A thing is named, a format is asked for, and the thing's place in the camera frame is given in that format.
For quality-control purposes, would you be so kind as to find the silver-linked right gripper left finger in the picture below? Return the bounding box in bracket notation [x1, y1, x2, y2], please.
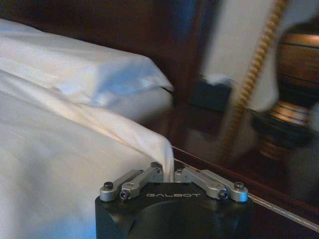
[99, 162, 164, 203]

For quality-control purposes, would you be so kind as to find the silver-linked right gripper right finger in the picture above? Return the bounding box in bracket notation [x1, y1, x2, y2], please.
[174, 166, 249, 202]

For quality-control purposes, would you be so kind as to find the white cloth sheet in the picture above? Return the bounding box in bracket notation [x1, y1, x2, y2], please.
[0, 67, 175, 239]

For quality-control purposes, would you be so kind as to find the dark wooden nightstand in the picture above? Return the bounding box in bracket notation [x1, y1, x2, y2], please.
[139, 99, 319, 239]

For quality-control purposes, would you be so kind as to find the black tissue box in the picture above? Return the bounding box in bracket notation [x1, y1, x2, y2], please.
[191, 76, 233, 112]

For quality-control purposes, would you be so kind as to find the brown striped lamp base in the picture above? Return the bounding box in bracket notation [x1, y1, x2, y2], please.
[251, 22, 319, 161]

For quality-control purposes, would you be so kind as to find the white pillow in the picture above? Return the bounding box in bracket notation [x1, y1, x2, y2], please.
[0, 18, 175, 122]

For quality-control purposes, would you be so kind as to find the dark wooden headboard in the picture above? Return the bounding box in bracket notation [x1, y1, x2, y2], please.
[0, 0, 209, 98]

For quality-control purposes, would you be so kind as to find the gold twisted cord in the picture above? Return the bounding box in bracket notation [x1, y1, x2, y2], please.
[221, 0, 288, 151]

